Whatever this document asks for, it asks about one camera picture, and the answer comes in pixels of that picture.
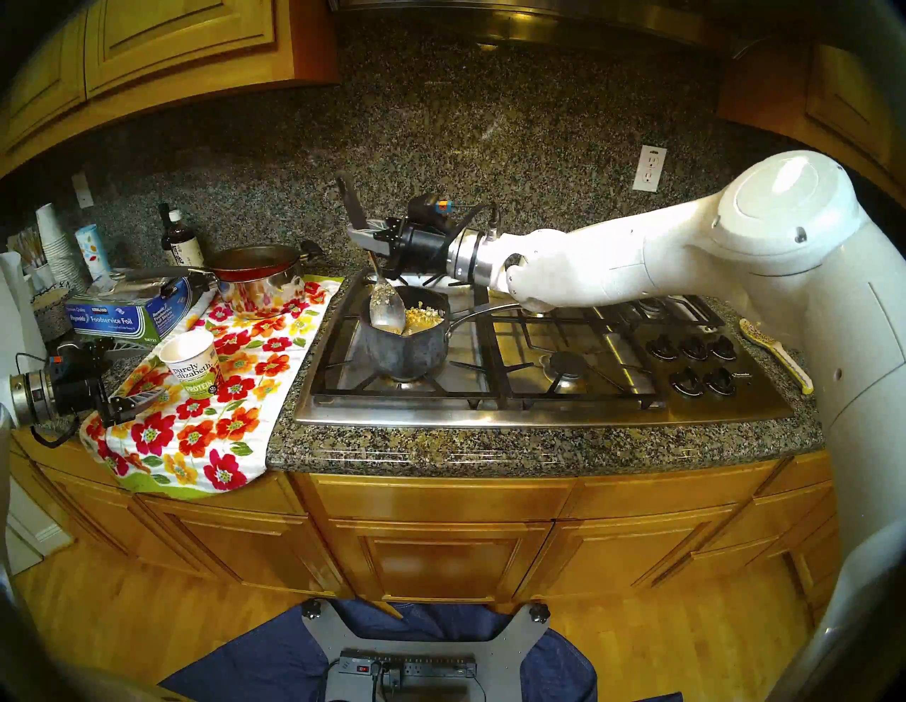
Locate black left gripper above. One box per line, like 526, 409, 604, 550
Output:
48, 340, 167, 427

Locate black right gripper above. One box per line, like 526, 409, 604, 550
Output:
347, 218, 459, 287

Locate grey handled metal spoon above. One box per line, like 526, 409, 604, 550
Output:
336, 173, 408, 335

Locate white paper oats cup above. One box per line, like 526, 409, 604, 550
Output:
158, 329, 220, 398

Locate stainless steel pot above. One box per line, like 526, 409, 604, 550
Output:
216, 241, 326, 321

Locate yellow wooden spoon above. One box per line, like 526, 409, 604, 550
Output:
739, 318, 816, 396

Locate blue foil sheets box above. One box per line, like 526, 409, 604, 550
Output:
64, 276, 195, 344

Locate floral kitchen towel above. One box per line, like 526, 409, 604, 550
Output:
79, 275, 345, 495

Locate dark grey saucepan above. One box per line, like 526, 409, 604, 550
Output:
361, 285, 521, 383

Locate patterned ceramic bowl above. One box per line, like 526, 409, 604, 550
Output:
28, 283, 75, 342

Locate red frying pan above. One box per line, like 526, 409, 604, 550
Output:
110, 244, 304, 282

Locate white paper towel roll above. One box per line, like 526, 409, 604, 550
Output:
0, 251, 45, 383

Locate blue patterned paper cups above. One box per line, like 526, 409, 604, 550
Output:
74, 224, 113, 280

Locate dark bottle white label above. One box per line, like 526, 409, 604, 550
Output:
168, 209, 206, 268

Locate white utensil holder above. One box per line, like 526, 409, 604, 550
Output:
8, 228, 49, 284

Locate white paper cup stack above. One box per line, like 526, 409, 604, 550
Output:
35, 204, 87, 292

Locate black round burner cap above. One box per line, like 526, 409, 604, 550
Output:
541, 352, 595, 393

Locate wooden upper cabinet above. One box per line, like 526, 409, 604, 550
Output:
716, 39, 906, 206
0, 0, 339, 178

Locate wooden lower cabinets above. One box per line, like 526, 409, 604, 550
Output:
7, 432, 843, 638

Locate dark blue cloth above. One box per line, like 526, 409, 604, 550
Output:
159, 600, 684, 702

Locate stainless steel gas cooktop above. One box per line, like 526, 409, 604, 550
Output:
294, 265, 795, 429

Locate grey power strip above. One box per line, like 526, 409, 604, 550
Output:
338, 652, 478, 680

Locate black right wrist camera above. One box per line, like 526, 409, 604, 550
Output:
407, 193, 454, 231

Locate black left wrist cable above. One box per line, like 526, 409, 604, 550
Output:
30, 414, 80, 448

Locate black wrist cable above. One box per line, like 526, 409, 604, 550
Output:
449, 202, 502, 243
30, 414, 80, 448

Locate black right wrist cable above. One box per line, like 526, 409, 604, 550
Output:
449, 202, 502, 243

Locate white wall power outlet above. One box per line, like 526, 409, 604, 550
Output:
632, 144, 667, 192

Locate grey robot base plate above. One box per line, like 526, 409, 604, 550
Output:
301, 600, 551, 702

